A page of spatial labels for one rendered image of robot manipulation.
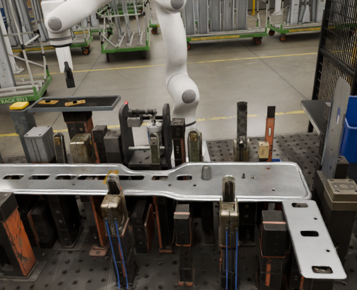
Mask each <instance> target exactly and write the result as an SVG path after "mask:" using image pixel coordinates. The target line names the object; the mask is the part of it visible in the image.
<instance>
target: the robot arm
mask: <svg viewBox="0 0 357 290"><path fill-rule="evenodd" d="M111 1H113V0H67V1H66V2H65V1H64V0H46V1H43V2H41V7H42V10H43V14H44V25H45V27H46V29H47V32H48V36H49V40H50V44H51V45H52V47H54V48H56V55H57V58H58V62H59V67H60V72H61V73H62V72H64V74H65V77H66V78H65V80H66V85H67V88H72V87H75V83H74V78H73V73H72V71H73V64H72V59H71V53H70V47H69V46H71V45H72V42H73V41H72V37H71V32H70V28H71V27H73V26H74V25H77V24H78V23H79V22H81V21H83V20H84V19H86V18H87V17H89V16H90V15H91V14H92V13H94V12H95V11H96V10H98V9H99V8H101V7H103V6H104V5H106V4H108V3H110V2H111ZM186 2H187V0H154V7H155V12H156V14H157V18H158V22H159V25H160V28H161V32H162V38H163V42H164V49H165V86H166V89H167V91H168V92H169V94H170V95H171V96H172V98H173V103H174V107H173V111H172V118H185V150H186V160H187V162H188V144H187V140H188V133H189V131H190V130H191V129H193V128H195V129H197V126H196V108H197V107H198V104H199V90H198V87H197V86H196V84H195V83H194V81H193V80H192V79H191V78H190V77H189V76H188V73H187V40H186V34H185V29H184V25H183V22H182V19H181V16H180V12H181V11H182V10H183V9H184V8H185V6H186Z"/></svg>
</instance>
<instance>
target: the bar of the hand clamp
mask: <svg viewBox="0 0 357 290"><path fill-rule="evenodd" d="M247 112H248V102H247V101H237V148H239V136H244V148H246V140H247Z"/></svg>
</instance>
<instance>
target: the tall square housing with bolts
mask: <svg viewBox="0 0 357 290"><path fill-rule="evenodd" d="M53 135H54V132H53V130H52V126H35V127H33V128H32V129H31V130H30V131H29V132H27V133H26V134H25V135H24V139H25V142H26V146H27V148H28V152H29V155H30V158H31V163H56V155H55V148H54V140H53ZM48 177H49V176H48V175H38V178H39V179H40V180H46V179H47V178H48Z"/></svg>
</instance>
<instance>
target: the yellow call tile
mask: <svg viewBox="0 0 357 290"><path fill-rule="evenodd" d="M27 105H29V102H16V103H14V104H13V105H12V106H10V107H9V108H10V109H23V108H25V107H26V106H27Z"/></svg>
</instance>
